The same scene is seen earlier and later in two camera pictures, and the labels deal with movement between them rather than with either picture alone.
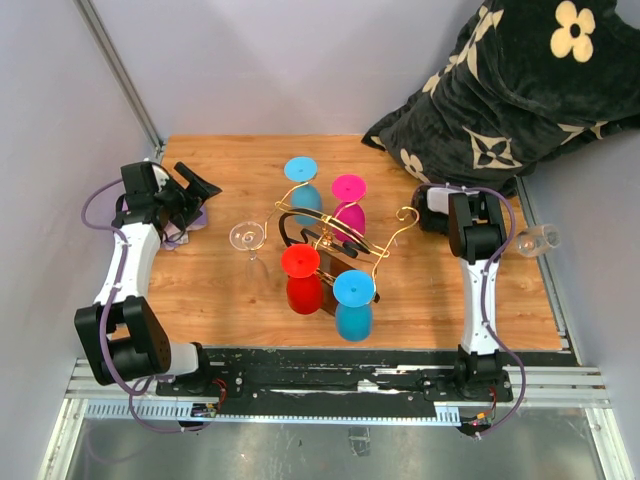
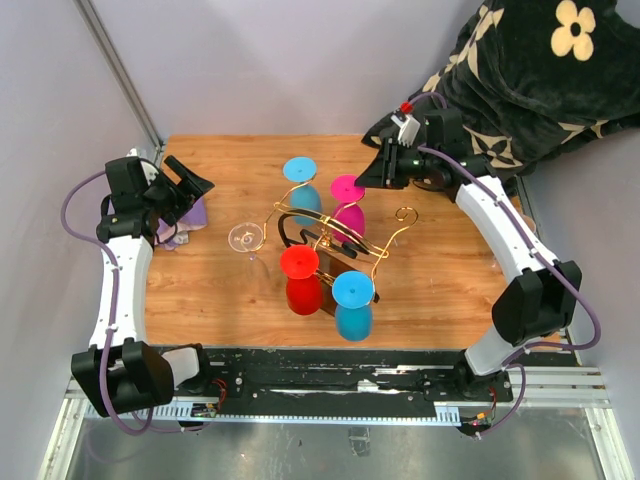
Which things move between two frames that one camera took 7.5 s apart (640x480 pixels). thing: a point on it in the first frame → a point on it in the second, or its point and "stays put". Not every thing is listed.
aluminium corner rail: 121,77 stays put
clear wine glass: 534,241 → 529,222
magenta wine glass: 349,190 stays put
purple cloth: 175,237 stays put
